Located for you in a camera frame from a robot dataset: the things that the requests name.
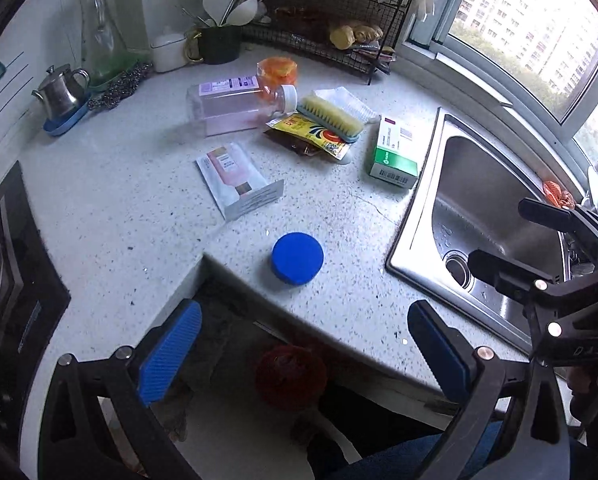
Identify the white green medicine box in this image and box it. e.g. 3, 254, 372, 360
369, 115, 422, 190

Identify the blue round lid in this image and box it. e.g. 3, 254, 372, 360
271, 232, 325, 286

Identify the pink white sachet packet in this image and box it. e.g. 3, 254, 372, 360
196, 142, 285, 221

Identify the yellow bristle scrub brush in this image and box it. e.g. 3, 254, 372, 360
297, 94, 364, 143

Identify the dark red sauce packet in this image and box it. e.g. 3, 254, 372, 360
264, 129, 322, 157

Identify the clear plastic pink-label bottle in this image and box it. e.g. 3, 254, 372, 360
186, 76, 298, 138

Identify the yellow yeast packet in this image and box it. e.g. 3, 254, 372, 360
266, 113, 350, 162

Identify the orange plastic jar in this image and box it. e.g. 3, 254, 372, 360
256, 56, 299, 91

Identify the person's right hand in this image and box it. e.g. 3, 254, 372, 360
567, 366, 598, 426

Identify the orange scrubber by sink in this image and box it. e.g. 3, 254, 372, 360
543, 181, 576, 210

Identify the stainless steel sink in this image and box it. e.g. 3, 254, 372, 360
387, 110, 571, 353

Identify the black gas stove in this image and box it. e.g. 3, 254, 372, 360
0, 164, 70, 410

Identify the white folded cloth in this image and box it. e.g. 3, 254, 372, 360
314, 87, 380, 124

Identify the blue saucer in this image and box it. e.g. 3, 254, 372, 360
43, 93, 92, 138

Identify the steel wool scrubber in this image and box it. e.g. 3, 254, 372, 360
87, 62, 154, 112

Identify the stainless steel teapot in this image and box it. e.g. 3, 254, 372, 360
31, 64, 90, 122

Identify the ginger root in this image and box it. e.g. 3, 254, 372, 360
328, 22, 384, 50

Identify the green shallow dish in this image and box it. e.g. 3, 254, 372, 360
90, 52, 152, 92

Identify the white lidded sugar jar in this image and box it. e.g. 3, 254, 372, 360
150, 30, 188, 73

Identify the glass carafe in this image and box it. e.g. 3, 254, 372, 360
78, 0, 128, 79

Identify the dark green utensil mug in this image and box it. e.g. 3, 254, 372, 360
184, 25, 242, 65

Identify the black wire shelf rack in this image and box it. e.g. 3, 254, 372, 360
244, 0, 410, 82

